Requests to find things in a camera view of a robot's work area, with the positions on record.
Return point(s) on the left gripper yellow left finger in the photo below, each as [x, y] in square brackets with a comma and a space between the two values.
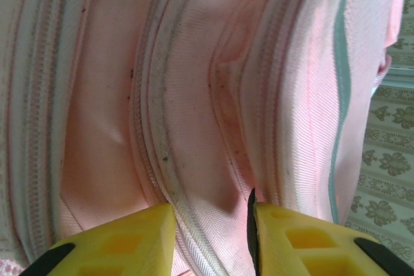
[129, 243]

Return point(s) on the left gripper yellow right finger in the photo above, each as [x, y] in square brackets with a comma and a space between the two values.
[307, 247]

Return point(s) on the pink student backpack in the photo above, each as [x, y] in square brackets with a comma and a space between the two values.
[207, 95]

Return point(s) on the aluminium frame post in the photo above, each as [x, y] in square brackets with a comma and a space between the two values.
[398, 77]

